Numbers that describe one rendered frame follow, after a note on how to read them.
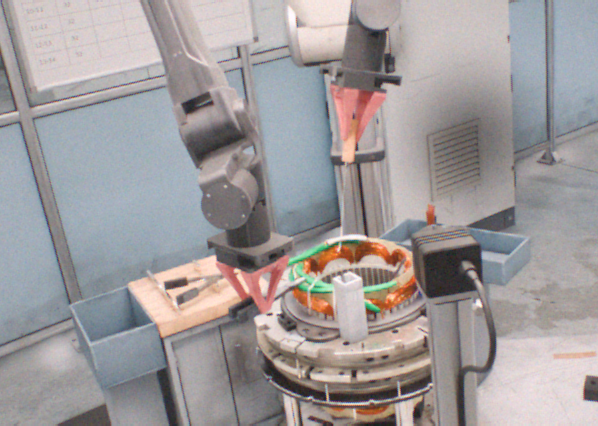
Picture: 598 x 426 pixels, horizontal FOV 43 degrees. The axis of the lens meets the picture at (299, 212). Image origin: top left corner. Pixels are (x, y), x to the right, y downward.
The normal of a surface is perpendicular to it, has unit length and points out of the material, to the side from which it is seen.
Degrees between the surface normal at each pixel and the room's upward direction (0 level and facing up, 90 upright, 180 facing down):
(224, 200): 89
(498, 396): 0
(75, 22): 90
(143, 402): 90
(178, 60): 72
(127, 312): 90
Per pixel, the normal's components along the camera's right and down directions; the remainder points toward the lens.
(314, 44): -0.04, 0.64
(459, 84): 0.53, 0.25
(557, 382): -0.14, -0.92
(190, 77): -0.21, 0.09
